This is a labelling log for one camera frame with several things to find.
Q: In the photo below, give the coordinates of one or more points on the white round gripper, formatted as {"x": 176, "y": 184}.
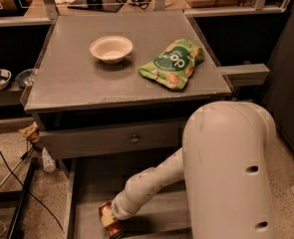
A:
{"x": 121, "y": 209}

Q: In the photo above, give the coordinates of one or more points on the red coke can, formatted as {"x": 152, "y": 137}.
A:
{"x": 110, "y": 222}

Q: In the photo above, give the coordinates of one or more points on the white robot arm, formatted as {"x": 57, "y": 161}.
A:
{"x": 222, "y": 164}

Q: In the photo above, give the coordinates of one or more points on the grey open middle drawer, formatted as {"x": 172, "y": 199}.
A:
{"x": 98, "y": 179}

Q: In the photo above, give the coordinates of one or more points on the grey upper drawer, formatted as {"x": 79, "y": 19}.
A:
{"x": 112, "y": 138}

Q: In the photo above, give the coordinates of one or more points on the grey drawer cabinet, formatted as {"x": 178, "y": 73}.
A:
{"x": 75, "y": 90}

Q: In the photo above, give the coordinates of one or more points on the white plastic bottle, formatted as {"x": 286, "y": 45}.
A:
{"x": 49, "y": 163}

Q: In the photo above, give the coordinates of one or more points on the black metal stand leg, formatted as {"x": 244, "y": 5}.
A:
{"x": 22, "y": 200}

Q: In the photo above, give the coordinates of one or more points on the brown snack packet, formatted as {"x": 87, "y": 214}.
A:
{"x": 31, "y": 133}

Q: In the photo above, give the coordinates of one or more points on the grey glass bowl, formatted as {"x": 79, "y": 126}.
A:
{"x": 26, "y": 78}

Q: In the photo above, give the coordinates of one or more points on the green chip bag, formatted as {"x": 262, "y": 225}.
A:
{"x": 175, "y": 65}

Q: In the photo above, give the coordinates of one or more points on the white paper bowl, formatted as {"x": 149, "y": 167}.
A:
{"x": 111, "y": 49}

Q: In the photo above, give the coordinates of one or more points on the grey side shelf block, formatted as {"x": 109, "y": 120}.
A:
{"x": 245, "y": 75}

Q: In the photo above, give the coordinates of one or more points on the black monitor stand base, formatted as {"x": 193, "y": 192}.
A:
{"x": 96, "y": 5}

